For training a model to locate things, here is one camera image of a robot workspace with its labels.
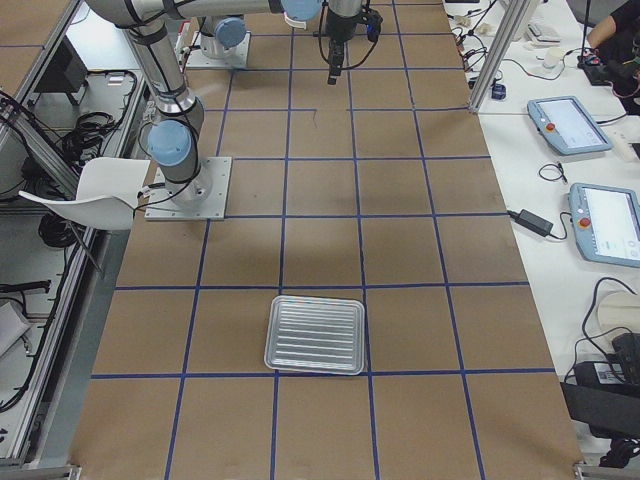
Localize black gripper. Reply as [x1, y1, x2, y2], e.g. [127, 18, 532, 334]
[325, 14, 357, 85]

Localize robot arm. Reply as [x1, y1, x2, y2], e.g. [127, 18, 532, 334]
[186, 15, 251, 70]
[88, 0, 382, 119]

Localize silver ribbed metal tray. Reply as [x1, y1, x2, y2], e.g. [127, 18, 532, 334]
[264, 295, 365, 376]

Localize blue teach pendant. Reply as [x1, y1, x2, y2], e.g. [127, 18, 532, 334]
[568, 183, 639, 268]
[527, 96, 613, 156]

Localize black power adapter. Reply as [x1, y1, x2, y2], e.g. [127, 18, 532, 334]
[508, 209, 553, 237]

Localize white plastic chair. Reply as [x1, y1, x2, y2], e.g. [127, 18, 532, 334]
[19, 157, 150, 231]

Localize white curved plastic bracket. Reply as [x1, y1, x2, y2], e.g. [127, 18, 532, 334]
[283, 13, 307, 30]

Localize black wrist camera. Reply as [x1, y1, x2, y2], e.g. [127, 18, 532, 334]
[361, 8, 383, 43]

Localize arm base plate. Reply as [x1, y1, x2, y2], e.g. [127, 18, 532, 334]
[144, 157, 232, 221]
[186, 31, 251, 70]

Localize aluminium frame post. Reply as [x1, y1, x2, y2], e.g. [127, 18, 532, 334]
[468, 0, 531, 114]

